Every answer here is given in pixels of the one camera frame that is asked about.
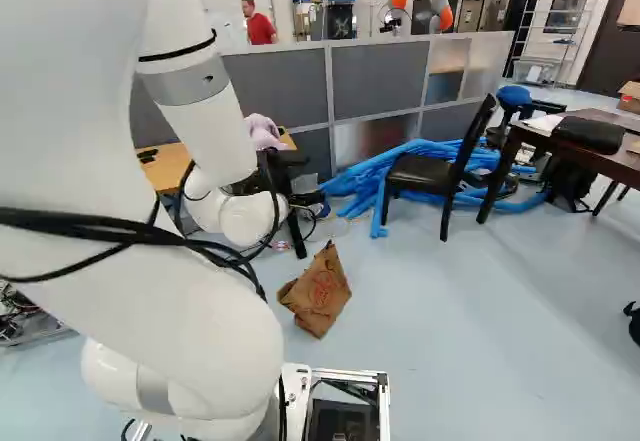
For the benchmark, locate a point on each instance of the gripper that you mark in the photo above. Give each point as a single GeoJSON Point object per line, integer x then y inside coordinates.
{"type": "Point", "coordinates": [307, 198]}

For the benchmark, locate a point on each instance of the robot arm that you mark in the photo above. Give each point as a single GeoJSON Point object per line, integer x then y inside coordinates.
{"type": "Point", "coordinates": [75, 111]}

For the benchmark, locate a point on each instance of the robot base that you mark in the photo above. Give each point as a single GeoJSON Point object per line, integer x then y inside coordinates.
{"type": "Point", "coordinates": [345, 401]}

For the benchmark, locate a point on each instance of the brown paper bag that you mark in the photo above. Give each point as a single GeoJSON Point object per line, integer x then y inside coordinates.
{"type": "Point", "coordinates": [317, 293]}

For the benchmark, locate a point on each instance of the black bag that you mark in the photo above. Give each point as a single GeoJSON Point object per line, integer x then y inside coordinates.
{"type": "Point", "coordinates": [590, 133]}

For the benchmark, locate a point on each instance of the pile of blue foam tubes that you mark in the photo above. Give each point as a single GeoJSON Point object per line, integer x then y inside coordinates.
{"type": "Point", "coordinates": [362, 171]}

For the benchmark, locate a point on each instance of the pink cloth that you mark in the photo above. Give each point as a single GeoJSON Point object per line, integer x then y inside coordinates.
{"type": "Point", "coordinates": [261, 128]}

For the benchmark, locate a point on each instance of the black chair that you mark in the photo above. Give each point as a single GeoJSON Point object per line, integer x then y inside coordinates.
{"type": "Point", "coordinates": [425, 173]}

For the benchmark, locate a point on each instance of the grey office partition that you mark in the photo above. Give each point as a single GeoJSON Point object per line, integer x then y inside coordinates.
{"type": "Point", "coordinates": [375, 81]}

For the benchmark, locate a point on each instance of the light wooden table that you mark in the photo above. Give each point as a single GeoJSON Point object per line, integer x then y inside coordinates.
{"type": "Point", "coordinates": [167, 168]}

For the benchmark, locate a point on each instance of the small black flat object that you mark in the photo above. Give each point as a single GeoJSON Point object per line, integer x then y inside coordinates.
{"type": "Point", "coordinates": [148, 155]}

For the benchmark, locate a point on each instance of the person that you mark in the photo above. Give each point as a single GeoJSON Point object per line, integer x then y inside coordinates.
{"type": "Point", "coordinates": [260, 26]}

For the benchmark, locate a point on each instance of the blue round stool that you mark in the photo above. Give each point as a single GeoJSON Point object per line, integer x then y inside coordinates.
{"type": "Point", "coordinates": [514, 96]}

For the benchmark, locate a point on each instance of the white papers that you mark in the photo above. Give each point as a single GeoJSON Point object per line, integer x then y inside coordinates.
{"type": "Point", "coordinates": [540, 122]}

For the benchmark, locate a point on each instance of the black backpack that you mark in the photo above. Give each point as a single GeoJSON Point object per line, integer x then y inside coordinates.
{"type": "Point", "coordinates": [570, 183]}

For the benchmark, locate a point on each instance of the dark brown table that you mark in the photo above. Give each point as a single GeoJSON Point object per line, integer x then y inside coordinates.
{"type": "Point", "coordinates": [575, 158]}

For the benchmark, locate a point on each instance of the cardboard box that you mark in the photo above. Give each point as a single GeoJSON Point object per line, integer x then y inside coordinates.
{"type": "Point", "coordinates": [630, 96]}

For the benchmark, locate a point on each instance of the dark brown door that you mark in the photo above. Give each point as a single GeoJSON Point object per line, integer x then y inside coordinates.
{"type": "Point", "coordinates": [612, 41]}

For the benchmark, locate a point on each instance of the black object on floor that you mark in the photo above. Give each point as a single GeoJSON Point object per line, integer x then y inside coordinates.
{"type": "Point", "coordinates": [633, 323]}

